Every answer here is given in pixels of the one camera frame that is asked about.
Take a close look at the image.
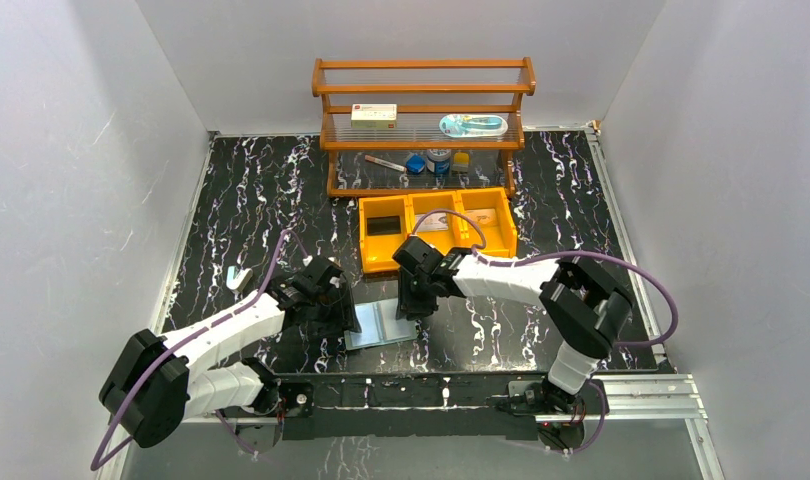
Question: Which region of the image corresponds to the blue oval packaged item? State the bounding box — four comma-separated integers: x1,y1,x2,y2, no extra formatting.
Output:
438,114,508,138

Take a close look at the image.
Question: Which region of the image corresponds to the brown white marker pen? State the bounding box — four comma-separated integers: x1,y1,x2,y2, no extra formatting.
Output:
364,155,407,173

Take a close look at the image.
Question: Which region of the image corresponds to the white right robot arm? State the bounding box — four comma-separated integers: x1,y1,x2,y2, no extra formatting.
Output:
392,236,634,396

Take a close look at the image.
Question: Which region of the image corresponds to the green card holder wallet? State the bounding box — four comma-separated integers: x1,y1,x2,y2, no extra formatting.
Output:
344,299,418,351

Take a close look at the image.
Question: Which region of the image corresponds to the small white blue stapler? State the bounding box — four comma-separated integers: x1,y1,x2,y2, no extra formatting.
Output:
226,265,253,294

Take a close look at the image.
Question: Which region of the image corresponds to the orange three-compartment bin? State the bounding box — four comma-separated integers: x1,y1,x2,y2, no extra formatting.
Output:
359,187,518,274

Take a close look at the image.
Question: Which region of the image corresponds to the silver card in bin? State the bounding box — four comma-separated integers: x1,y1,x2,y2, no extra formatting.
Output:
415,212,449,232

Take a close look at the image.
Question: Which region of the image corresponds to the round blue white tin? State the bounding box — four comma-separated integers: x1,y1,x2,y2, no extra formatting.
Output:
426,149,452,176

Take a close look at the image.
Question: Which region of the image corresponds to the small yellow object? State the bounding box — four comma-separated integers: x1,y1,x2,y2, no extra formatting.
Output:
450,151,471,174

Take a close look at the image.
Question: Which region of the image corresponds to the white red box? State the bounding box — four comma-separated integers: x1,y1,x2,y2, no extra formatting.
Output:
350,104,398,130

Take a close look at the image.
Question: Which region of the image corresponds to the black card in bin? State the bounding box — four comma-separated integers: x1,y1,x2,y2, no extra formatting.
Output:
366,216,403,236

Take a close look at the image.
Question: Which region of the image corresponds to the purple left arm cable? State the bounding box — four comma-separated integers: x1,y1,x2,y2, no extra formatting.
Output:
90,228,314,473

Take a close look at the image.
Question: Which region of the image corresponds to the small blue object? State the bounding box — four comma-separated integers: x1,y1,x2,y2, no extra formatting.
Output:
405,154,426,175

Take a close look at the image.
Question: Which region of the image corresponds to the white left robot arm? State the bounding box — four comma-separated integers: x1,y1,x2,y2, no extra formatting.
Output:
99,256,359,448

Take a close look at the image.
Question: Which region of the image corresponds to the beige card in bin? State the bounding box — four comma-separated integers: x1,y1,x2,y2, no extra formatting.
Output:
466,208,499,228

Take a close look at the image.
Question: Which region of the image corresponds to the wooden shelf rack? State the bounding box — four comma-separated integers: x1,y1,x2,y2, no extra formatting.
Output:
311,57,537,197

